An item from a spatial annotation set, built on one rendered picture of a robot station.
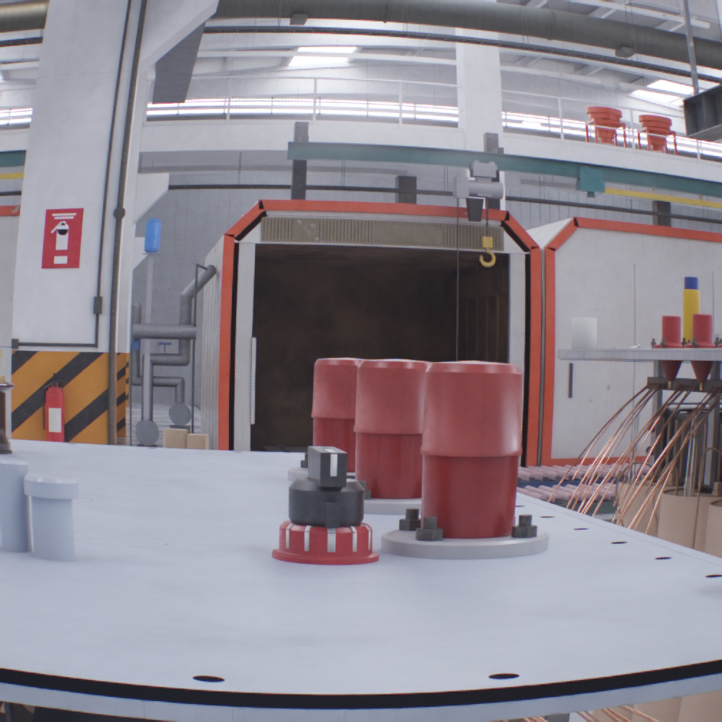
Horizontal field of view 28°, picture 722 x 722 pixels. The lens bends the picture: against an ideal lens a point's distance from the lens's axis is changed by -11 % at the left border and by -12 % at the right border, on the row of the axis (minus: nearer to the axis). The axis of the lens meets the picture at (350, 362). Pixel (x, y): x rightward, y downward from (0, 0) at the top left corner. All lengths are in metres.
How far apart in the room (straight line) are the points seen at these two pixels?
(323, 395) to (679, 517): 2.34
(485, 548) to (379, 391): 0.38
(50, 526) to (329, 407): 0.82
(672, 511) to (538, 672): 3.37
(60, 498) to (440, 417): 0.29
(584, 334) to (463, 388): 3.57
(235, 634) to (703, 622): 0.24
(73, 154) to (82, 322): 1.34
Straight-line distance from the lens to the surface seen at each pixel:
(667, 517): 4.05
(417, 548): 1.08
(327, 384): 1.74
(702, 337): 3.78
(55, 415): 11.51
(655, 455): 4.59
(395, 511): 1.39
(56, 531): 0.96
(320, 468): 1.02
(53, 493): 0.96
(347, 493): 1.04
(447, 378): 1.09
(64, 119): 11.82
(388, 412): 1.41
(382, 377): 1.41
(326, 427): 1.74
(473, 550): 1.07
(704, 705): 3.69
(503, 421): 1.09
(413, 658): 0.69
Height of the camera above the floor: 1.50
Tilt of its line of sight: level
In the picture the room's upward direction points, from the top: 1 degrees clockwise
